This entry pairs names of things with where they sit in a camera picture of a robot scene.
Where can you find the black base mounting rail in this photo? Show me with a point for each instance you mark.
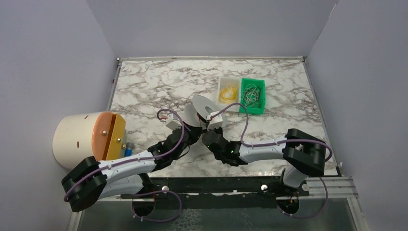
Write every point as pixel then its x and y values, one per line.
pixel 214 192

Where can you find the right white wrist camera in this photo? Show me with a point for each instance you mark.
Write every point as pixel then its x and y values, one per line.
pixel 214 122

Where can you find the green plastic bin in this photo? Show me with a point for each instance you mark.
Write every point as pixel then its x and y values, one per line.
pixel 253 95

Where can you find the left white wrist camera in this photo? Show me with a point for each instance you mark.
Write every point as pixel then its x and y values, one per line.
pixel 172 122

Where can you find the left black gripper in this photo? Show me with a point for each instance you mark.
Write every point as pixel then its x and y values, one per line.
pixel 191 134

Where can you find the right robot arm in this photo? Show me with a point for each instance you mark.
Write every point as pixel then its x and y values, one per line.
pixel 305 154

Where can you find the cream cylinder winding machine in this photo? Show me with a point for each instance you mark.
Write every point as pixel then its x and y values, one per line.
pixel 101 135

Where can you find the white plastic bin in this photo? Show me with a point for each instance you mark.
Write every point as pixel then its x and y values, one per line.
pixel 228 91

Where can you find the white perforated cable spool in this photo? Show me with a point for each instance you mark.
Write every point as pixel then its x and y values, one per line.
pixel 196 112

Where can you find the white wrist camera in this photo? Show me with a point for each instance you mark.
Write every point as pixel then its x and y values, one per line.
pixel 172 122
pixel 214 122

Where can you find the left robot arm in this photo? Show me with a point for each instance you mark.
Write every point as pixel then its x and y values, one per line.
pixel 91 180

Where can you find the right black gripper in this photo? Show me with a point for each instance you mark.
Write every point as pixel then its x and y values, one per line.
pixel 208 137

